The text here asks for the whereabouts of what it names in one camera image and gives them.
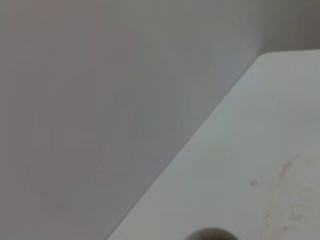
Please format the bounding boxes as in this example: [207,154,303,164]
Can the grey ceramic coffee cup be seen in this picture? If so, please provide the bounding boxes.
[184,226,240,240]

